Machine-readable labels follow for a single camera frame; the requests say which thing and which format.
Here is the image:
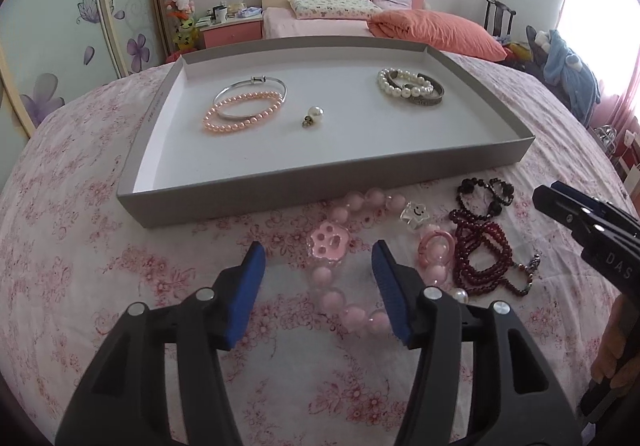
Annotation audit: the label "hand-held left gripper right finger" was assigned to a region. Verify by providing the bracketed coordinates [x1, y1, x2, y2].
[371, 240, 583, 446]

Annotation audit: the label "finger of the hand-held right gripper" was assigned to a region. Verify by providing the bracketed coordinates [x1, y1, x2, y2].
[532, 185, 610, 249]
[549, 180, 640, 227]

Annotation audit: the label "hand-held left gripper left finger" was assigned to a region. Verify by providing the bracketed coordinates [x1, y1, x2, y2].
[55, 241, 267, 446]

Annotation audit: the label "large pink bead bracelet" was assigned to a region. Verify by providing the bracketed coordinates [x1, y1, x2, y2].
[306, 189, 457, 338]

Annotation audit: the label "grey cardboard box tray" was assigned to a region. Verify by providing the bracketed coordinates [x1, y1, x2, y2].
[116, 36, 537, 230]

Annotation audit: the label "small pink pearl bracelet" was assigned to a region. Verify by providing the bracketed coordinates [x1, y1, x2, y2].
[201, 90, 284, 135]

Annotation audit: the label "wide silver cuff bracelet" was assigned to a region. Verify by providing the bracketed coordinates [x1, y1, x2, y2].
[395, 70, 446, 107]

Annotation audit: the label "white pearl bracelet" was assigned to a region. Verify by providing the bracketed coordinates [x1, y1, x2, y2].
[376, 68, 435, 100]

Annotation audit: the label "thin silver bangle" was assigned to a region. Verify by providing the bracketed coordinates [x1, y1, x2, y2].
[212, 76, 289, 121]

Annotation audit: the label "person's right hand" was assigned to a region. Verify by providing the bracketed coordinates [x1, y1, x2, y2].
[590, 296, 640, 389]

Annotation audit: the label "metal rack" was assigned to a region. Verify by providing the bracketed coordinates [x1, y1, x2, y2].
[595, 126, 619, 153]

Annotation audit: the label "blue plush garment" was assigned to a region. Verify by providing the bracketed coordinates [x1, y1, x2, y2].
[542, 29, 603, 115]

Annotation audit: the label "colourful plush toys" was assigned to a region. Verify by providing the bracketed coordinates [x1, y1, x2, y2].
[500, 40, 533, 62]

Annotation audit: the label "grey chair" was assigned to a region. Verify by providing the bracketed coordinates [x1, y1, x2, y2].
[525, 24, 551, 71]

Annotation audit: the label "pink curtain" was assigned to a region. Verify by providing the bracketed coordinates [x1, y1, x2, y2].
[555, 0, 640, 177]

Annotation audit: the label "pink floral bed sheet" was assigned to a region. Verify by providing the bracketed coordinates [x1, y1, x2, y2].
[0, 50, 640, 446]

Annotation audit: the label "dark wooden chair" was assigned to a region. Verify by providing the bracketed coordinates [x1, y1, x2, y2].
[484, 0, 517, 44]

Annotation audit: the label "orange pillow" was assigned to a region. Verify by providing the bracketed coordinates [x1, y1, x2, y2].
[367, 8, 508, 61]

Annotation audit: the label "pink nightstand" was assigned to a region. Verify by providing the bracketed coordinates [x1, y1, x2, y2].
[195, 8, 264, 50]

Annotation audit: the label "pink bed mattress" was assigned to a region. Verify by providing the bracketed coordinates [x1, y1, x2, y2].
[263, 7, 373, 39]

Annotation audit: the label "floral pillow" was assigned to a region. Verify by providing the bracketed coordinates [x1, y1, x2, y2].
[288, 0, 381, 20]

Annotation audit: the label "floral glass sliding wardrobe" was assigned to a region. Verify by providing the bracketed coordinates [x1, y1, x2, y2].
[0, 0, 168, 141]

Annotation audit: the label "dark red bead necklace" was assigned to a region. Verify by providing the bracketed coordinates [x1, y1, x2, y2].
[447, 208, 543, 297]

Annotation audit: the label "black bead bracelet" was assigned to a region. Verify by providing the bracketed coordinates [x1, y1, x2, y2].
[455, 177, 516, 219]

